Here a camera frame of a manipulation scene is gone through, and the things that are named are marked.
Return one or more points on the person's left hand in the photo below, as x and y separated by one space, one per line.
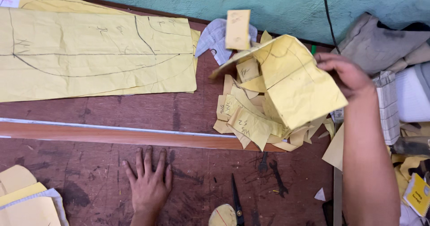
149 187

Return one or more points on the person's right hand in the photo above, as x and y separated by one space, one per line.
346 73

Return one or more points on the person's right fingers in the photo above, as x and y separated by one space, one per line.
326 62

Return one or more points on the large yellow pattern paper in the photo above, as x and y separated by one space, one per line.
295 81

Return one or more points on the green marker pen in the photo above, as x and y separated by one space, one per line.
313 49

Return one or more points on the grey cloth heap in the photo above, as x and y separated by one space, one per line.
379 41

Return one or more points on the tan paper piece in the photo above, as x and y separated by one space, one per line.
335 150

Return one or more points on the white foam block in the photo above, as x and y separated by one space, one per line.
411 95

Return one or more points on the small rectangular yellow paper piece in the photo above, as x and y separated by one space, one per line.
238 29

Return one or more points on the pile of yellow paper cutouts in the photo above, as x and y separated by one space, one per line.
250 118

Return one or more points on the crumpled newspaper piece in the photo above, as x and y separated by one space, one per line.
215 38

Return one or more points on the dark metal tool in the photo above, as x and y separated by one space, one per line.
411 146

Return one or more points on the small dark wrench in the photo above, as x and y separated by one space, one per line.
263 164

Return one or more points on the long dark wrench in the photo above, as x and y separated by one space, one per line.
278 179

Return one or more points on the white paper scrap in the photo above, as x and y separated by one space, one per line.
320 195

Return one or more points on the crumpled yellow paper scraps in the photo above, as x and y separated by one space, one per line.
404 172

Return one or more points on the metal ruler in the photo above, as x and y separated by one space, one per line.
337 199

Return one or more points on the black flat object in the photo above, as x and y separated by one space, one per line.
327 214

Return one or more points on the yellow booklet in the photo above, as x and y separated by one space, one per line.
417 194

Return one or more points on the black scissors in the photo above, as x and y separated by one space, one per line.
237 202

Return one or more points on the round yellow paper cutout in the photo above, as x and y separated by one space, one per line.
223 216

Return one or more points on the long wooden straightedge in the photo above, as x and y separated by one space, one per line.
117 133

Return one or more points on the large flat yellow pattern sheet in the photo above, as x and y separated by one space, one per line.
94 54

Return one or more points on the yellow pattern sheet underneath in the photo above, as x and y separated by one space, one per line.
67 2

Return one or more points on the stack of yellow paper patterns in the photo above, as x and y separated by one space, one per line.
27 202

